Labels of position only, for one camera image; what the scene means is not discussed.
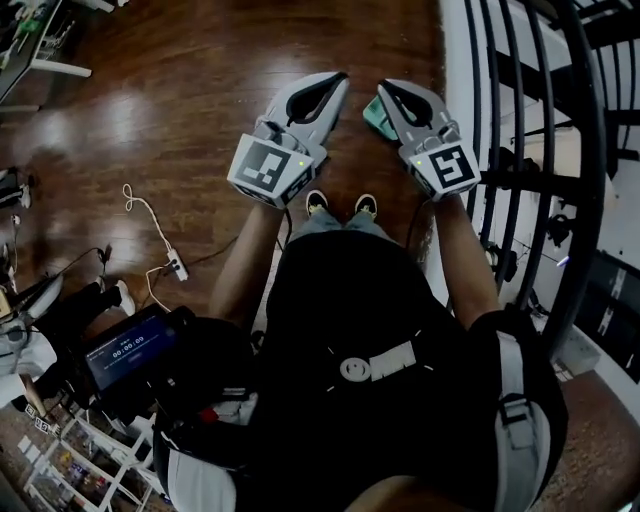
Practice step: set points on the person's right forearm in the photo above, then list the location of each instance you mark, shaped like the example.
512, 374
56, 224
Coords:
462, 260

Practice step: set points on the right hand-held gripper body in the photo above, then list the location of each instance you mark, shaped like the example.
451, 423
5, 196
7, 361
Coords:
450, 167

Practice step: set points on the green dustpan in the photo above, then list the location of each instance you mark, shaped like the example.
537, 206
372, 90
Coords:
377, 117

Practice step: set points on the black tablet with timer screen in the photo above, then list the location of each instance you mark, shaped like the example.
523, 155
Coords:
131, 350

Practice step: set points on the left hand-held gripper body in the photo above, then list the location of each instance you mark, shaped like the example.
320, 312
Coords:
260, 167

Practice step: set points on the white power strip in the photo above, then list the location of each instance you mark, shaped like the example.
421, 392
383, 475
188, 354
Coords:
178, 266

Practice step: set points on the person's jeans legs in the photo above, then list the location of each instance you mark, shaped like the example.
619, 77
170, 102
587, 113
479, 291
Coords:
325, 225

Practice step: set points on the person's black shirt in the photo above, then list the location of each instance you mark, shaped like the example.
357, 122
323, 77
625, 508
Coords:
360, 300

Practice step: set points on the person's left forearm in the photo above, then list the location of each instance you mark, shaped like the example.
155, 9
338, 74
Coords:
245, 260

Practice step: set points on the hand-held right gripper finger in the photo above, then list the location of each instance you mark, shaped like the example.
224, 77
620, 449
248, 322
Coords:
432, 102
397, 117

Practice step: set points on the black stair railing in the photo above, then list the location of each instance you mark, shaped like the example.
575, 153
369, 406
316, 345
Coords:
585, 150

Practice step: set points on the white-legged desk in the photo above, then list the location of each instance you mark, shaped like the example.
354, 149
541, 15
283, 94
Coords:
30, 45

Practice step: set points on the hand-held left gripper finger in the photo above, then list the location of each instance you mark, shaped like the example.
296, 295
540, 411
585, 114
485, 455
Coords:
292, 91
336, 112

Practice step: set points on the person's shoe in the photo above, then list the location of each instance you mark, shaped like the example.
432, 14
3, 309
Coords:
126, 297
316, 201
366, 204

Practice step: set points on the wooden floor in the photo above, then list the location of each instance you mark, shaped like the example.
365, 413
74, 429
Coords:
175, 75

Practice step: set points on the black chest mount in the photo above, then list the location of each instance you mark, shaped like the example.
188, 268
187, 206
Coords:
210, 360

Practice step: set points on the person's left shoe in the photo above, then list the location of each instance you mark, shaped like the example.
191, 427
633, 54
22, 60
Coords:
316, 201

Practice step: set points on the white shelf rack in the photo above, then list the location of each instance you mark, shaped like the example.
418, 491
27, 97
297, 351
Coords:
95, 460

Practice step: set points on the person's right shoe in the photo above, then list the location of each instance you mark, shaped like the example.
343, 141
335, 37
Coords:
366, 204

